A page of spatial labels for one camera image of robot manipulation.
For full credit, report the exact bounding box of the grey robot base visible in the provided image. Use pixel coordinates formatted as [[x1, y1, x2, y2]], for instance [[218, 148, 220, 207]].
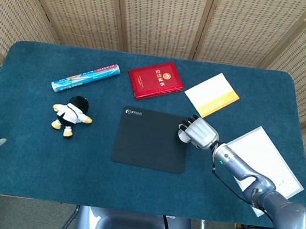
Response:
[[73, 204, 194, 229]]

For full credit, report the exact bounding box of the white and yellow booklet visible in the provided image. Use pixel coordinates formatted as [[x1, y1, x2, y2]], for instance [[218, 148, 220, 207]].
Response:
[[181, 69, 243, 123]]

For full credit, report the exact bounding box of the black mouse pad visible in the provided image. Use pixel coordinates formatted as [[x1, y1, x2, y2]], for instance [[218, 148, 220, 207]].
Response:
[[109, 104, 192, 176]]

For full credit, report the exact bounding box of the white rectangular board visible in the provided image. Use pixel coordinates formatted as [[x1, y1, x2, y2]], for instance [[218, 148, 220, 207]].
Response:
[[218, 122, 306, 222]]

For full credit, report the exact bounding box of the black and white plush doll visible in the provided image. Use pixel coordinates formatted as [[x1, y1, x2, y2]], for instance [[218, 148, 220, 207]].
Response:
[[49, 93, 96, 141]]

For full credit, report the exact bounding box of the blue printed cylinder tube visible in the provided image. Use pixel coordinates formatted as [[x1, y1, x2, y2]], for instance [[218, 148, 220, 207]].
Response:
[[50, 56, 121, 100]]

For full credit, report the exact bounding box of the woven folding screen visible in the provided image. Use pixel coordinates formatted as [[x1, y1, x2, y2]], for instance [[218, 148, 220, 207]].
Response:
[[0, 0, 306, 182]]

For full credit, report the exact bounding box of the red hardcover book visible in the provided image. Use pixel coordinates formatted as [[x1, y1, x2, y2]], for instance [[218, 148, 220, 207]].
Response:
[[124, 57, 187, 105]]

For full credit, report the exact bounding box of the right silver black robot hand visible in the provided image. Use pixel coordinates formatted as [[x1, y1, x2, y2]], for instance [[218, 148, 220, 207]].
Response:
[[176, 112, 222, 152]]

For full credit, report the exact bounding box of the blue felt table mat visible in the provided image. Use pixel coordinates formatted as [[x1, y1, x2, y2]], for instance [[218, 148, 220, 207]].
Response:
[[0, 37, 306, 229]]

